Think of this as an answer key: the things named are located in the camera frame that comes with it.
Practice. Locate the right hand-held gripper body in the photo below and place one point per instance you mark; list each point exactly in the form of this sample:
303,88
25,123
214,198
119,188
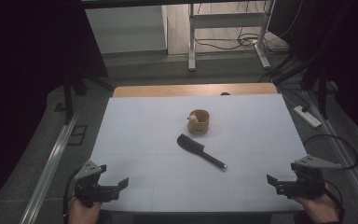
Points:
304,188

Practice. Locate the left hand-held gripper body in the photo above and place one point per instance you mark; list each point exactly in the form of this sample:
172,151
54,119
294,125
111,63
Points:
88,186

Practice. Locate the black comb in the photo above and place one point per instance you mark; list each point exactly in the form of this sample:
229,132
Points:
188,143

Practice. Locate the tan wooden cup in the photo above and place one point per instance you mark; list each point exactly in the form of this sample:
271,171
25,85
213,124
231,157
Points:
199,124

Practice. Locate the person's right hand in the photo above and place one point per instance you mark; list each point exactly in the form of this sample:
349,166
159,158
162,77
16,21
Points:
321,208

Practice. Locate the person's left hand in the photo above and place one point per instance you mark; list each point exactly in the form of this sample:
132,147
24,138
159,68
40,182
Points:
82,214

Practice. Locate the dark floor socket cover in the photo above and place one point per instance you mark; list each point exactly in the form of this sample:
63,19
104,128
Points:
77,135

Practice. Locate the white table cover sheet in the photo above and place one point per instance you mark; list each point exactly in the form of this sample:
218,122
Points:
245,130

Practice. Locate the white power strip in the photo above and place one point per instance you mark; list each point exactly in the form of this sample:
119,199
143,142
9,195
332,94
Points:
307,116

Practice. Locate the black stand legs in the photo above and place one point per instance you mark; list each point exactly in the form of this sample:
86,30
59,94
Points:
323,93
68,99

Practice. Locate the dark curtain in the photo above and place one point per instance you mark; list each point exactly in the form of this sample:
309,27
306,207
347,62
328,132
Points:
348,46
28,62

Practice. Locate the white panel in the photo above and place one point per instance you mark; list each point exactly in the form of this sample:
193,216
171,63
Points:
127,29

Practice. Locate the aluminium floor rail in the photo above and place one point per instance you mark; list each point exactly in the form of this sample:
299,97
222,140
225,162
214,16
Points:
351,174
48,174

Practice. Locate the white metal stand frame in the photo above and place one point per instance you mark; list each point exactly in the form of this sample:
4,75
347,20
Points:
227,20

